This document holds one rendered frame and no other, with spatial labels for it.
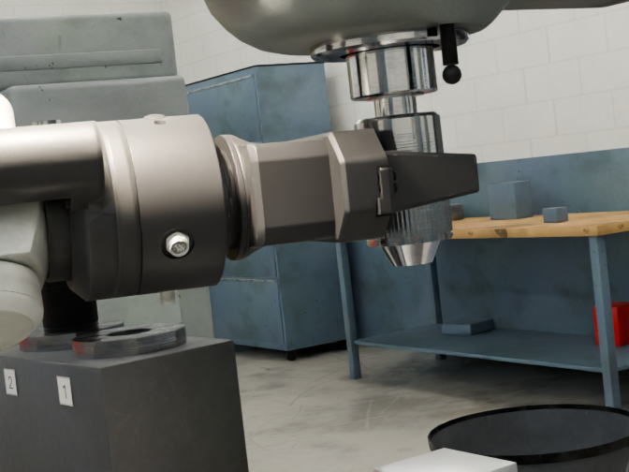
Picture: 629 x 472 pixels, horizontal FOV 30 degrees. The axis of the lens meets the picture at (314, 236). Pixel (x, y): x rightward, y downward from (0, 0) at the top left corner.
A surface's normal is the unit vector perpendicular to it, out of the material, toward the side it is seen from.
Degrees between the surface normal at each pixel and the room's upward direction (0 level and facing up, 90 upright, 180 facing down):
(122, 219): 97
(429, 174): 90
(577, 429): 86
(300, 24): 149
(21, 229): 62
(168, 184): 79
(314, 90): 90
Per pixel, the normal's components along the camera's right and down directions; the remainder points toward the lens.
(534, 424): -0.23, 0.01
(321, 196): 0.31, 0.01
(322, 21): -0.07, 0.89
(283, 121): 0.53, -0.01
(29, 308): 0.83, 0.40
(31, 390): -0.78, 0.12
